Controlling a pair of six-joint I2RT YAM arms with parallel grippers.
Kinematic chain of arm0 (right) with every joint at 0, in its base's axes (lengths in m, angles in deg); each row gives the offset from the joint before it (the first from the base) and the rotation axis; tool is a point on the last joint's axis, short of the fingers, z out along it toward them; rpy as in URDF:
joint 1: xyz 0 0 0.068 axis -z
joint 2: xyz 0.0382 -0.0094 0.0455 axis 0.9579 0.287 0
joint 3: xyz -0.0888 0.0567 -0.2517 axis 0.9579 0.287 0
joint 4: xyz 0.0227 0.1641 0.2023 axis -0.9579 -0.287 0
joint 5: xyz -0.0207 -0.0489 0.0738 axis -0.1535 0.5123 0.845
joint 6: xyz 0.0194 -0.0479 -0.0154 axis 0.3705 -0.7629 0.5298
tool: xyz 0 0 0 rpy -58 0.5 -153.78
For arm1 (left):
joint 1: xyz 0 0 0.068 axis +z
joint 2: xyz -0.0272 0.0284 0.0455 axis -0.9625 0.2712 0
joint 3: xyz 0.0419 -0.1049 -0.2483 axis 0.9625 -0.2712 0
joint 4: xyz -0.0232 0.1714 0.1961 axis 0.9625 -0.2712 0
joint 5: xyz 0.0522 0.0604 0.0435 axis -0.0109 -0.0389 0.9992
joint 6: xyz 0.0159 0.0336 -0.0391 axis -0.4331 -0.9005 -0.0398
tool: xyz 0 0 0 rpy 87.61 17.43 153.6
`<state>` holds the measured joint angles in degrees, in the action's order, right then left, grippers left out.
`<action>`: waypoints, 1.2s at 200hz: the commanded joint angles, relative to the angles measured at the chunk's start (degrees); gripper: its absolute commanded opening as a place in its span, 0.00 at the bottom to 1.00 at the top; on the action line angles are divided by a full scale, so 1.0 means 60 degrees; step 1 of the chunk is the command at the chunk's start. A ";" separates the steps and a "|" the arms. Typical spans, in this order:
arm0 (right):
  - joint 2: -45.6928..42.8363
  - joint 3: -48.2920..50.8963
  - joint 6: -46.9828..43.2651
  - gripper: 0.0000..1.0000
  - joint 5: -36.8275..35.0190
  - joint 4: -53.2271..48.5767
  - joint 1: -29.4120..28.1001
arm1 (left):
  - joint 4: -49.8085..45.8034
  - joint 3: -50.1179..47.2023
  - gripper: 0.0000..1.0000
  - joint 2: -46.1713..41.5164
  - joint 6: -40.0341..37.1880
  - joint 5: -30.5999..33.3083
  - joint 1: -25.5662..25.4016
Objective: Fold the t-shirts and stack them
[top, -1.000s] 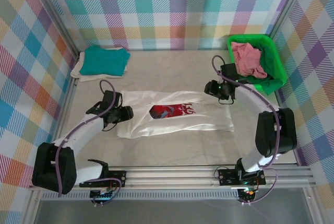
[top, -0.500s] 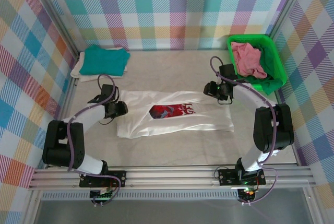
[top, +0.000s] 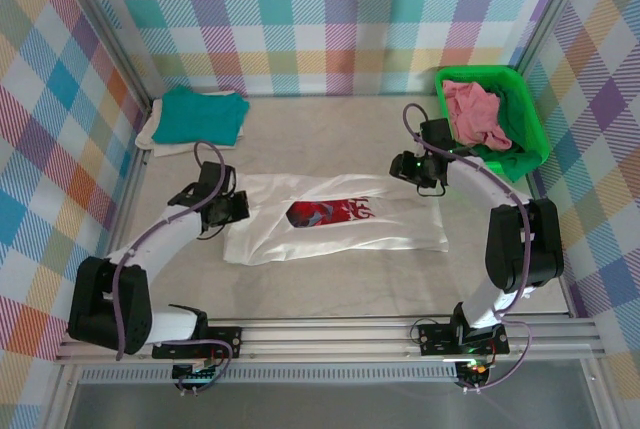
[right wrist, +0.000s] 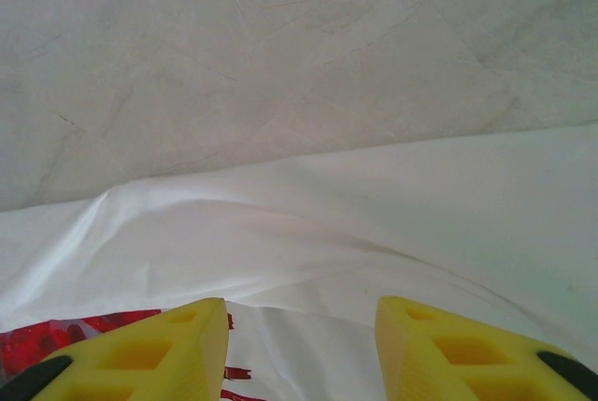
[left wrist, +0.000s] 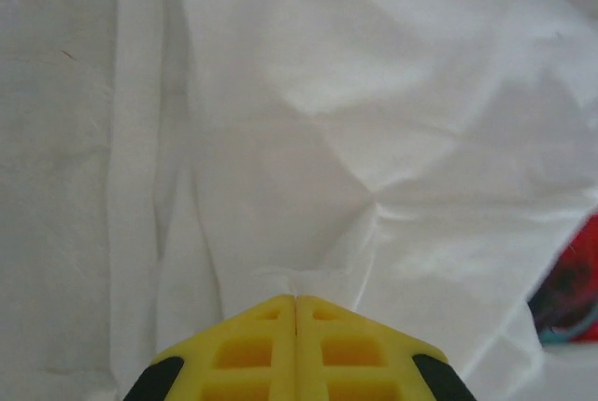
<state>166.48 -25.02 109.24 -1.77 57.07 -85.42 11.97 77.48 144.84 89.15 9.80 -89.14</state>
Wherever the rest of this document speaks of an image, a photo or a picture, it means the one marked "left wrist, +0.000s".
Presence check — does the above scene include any white t-shirt with red print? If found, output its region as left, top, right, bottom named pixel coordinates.
left=109, top=0, right=598, bottom=401

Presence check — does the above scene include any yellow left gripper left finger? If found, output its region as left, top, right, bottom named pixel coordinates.
left=123, top=295, right=299, bottom=401

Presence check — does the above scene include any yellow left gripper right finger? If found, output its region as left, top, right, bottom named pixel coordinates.
left=297, top=295, right=473, bottom=401

